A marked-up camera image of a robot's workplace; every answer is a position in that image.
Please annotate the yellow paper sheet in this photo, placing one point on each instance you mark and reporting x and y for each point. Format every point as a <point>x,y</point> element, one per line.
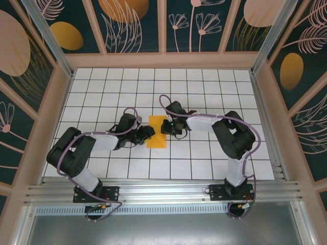
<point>156,143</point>

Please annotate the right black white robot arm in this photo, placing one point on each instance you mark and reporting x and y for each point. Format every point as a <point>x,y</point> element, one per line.
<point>235,137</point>

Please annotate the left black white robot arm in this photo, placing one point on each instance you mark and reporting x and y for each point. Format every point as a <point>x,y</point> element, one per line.
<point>69,155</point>

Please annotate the white grid-lined mat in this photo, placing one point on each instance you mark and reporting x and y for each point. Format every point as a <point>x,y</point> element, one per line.
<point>217,84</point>

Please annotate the grey metal panel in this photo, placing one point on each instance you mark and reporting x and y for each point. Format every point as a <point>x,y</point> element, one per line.
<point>163,229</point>

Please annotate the aluminium mounting rail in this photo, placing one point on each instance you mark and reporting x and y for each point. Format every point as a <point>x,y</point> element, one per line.
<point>163,189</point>

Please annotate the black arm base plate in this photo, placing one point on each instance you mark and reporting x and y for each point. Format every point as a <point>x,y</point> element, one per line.
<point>217,194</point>
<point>112,192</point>

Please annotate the aluminium side rail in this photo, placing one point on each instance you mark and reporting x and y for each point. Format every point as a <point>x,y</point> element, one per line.
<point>265,127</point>

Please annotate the aluminium corner post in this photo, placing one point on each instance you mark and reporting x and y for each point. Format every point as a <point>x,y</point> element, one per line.
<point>51,43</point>
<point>270,38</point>

